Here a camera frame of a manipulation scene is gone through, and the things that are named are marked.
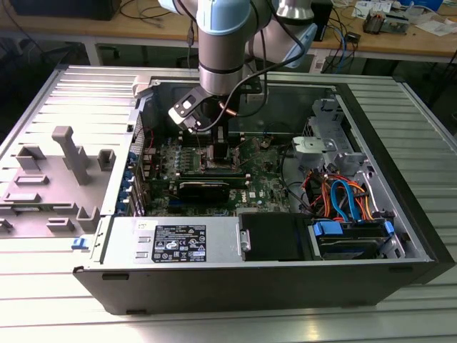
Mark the thin metal locking lever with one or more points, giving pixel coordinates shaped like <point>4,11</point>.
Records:
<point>198,143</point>

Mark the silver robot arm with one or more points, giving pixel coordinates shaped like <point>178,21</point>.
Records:
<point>221,53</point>

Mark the RAM slot black latches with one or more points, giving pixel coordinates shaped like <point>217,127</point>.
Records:
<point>214,172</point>
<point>214,178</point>
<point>193,142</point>

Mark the CPU socket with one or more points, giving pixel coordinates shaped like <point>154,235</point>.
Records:
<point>236,159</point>

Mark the RAM slot white latches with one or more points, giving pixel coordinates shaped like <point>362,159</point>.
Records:
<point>239,183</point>
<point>214,175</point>

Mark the round coin cell battery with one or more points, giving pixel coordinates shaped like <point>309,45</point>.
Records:
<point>266,143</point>

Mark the black graphics card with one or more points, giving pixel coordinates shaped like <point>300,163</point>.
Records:
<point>203,193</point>

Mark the green motherboard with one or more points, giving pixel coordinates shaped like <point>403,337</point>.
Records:
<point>264,178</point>

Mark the blue card retention clip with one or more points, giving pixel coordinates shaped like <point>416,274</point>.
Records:
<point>121,209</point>
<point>124,194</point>
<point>128,178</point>
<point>133,158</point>

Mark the silver drive cage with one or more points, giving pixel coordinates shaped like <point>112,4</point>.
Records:
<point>321,121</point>

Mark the white label sheet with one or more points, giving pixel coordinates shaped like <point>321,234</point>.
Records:
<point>317,64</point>

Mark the silver power supply unit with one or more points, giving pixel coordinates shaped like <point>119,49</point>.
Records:
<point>118,232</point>

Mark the black tower box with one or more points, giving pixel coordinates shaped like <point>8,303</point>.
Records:
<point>323,21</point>

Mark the black PC case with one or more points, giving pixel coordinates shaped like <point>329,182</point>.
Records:
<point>250,293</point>

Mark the hard disk blue carrier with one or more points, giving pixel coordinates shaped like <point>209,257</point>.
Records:
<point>342,243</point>

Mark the small black adapter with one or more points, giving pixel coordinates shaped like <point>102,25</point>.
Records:
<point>354,36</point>

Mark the blue plastic latch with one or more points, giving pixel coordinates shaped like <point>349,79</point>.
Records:
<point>79,243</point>

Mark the grey parts rack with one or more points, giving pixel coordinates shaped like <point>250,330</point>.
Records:
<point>43,200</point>

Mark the metal heat sink cooler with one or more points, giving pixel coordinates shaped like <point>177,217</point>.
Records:
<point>373,23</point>

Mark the black computer box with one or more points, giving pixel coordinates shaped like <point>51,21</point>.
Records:
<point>64,9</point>

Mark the wooden desk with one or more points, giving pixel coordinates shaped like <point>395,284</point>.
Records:
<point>392,44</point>

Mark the printed leaflets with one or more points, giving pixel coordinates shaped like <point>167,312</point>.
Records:
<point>371,7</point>

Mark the grey metal device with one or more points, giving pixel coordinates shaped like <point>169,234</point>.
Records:
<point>396,23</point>

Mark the white paper sheet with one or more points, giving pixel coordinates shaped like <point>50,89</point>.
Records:
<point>433,28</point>

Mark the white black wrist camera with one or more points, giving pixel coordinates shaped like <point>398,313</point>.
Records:
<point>185,107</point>

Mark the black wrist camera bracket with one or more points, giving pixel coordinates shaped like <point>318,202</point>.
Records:
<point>255,89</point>

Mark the silver metal bracket plate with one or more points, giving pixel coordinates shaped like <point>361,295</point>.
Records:
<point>314,144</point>

